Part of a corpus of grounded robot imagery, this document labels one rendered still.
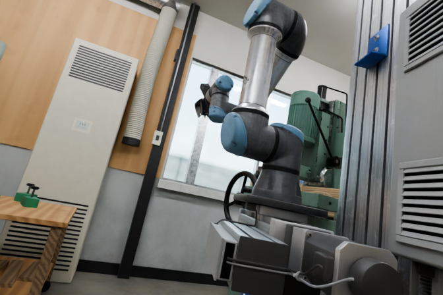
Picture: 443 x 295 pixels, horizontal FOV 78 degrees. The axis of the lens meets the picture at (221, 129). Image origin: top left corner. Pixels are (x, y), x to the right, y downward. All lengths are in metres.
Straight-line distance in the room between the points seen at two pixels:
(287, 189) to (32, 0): 2.78
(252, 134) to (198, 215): 2.09
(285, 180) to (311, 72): 2.96
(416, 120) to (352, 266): 0.26
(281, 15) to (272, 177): 0.51
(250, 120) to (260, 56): 0.21
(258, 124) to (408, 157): 0.38
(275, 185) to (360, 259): 0.41
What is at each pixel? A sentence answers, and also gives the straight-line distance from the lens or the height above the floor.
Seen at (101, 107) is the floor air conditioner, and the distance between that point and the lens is 2.41.
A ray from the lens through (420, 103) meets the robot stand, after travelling 0.56.
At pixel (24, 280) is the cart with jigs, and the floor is 0.18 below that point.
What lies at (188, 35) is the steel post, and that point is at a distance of 3.01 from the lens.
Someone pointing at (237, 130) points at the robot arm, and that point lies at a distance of 0.75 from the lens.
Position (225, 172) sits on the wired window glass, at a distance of 2.94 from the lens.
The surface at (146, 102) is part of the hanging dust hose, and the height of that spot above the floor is 1.48.
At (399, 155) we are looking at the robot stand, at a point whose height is 0.93.
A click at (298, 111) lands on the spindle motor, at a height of 1.37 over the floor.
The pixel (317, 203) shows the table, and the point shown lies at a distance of 1.30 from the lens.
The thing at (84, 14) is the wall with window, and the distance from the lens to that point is 3.04.
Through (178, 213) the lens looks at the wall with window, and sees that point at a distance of 2.74.
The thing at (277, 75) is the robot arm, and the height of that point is 1.27.
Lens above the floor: 0.79
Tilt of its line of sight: 14 degrees up
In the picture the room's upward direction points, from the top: 12 degrees clockwise
